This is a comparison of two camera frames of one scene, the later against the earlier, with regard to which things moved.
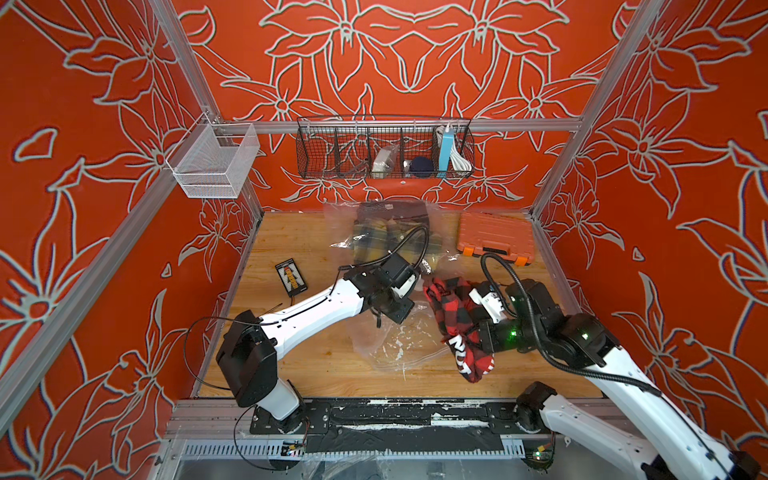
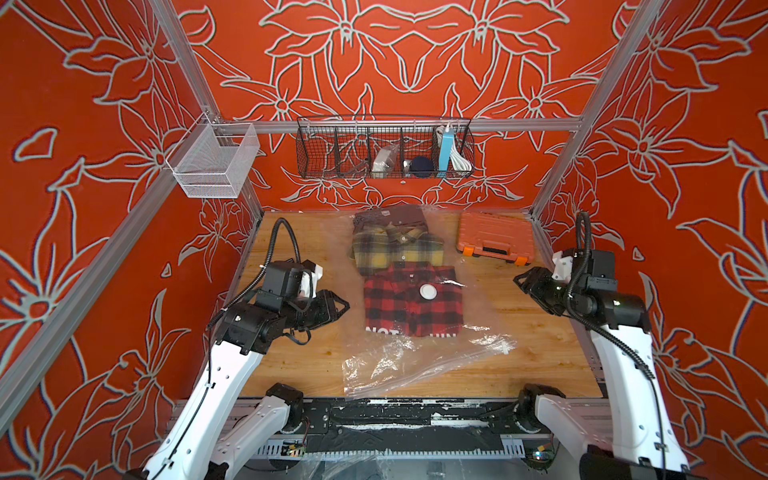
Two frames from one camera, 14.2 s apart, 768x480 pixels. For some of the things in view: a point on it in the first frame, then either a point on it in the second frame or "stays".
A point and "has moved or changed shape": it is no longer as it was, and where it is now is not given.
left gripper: (400, 316) → (330, 308)
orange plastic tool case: (508, 234) stays
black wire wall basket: (384, 148) stays
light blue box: (446, 150) stays
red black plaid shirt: (452, 308) has moved or changed shape
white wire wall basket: (213, 160) stays
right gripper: (486, 337) → (533, 282)
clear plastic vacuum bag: (405, 230) has moved or changed shape
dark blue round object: (421, 167) stays
